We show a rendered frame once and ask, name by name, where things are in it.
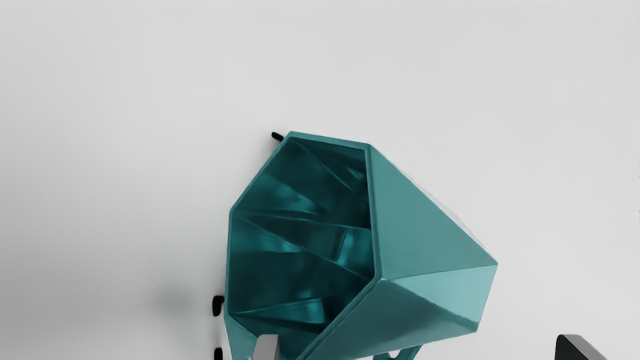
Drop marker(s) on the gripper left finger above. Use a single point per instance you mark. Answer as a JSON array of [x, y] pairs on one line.
[[266, 349]]

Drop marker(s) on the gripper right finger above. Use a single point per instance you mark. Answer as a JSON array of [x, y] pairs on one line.
[[577, 350]]

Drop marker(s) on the teal faceted mug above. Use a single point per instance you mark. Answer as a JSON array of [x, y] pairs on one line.
[[425, 260]]

